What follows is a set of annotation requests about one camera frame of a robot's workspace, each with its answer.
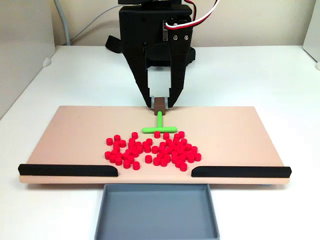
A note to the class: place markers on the green T-shaped pusher tool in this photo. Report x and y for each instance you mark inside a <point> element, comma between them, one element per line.
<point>159,120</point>

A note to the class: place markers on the red cylindrical granule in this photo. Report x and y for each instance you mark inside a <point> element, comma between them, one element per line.
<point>132,140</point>
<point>114,153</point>
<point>134,135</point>
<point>133,149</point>
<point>148,158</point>
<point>108,155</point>
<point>157,135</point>
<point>160,155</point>
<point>163,162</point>
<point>194,149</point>
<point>136,165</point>
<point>149,141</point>
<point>167,158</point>
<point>122,143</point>
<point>176,136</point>
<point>126,164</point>
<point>183,166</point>
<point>130,158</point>
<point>169,141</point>
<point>188,147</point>
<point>118,161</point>
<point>125,156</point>
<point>112,158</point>
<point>166,152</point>
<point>117,137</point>
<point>182,157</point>
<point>162,149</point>
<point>178,163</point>
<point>145,144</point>
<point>140,149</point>
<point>180,152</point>
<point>184,141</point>
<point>130,145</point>
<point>166,135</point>
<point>176,148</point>
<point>191,158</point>
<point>138,144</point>
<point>169,149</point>
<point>187,152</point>
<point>119,156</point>
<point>181,133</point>
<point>147,149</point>
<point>128,152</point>
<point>155,149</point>
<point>183,149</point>
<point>179,145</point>
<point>171,145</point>
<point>192,153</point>
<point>115,150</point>
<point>135,153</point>
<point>162,145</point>
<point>175,140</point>
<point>156,161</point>
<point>116,145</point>
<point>197,157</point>
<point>109,141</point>
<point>175,158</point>
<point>174,153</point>

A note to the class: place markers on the white putty blob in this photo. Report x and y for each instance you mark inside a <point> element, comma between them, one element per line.
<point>317,65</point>
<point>46,62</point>

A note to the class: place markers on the beige sloped board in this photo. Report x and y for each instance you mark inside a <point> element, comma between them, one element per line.
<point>75,137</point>

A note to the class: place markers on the white side panel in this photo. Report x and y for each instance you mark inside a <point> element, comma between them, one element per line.
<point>313,30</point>
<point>22,62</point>

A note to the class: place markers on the gray rectangular tray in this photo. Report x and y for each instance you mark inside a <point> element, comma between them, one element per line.
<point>156,215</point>

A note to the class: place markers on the black edge rail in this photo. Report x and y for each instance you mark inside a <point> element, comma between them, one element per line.
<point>240,172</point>
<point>67,170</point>

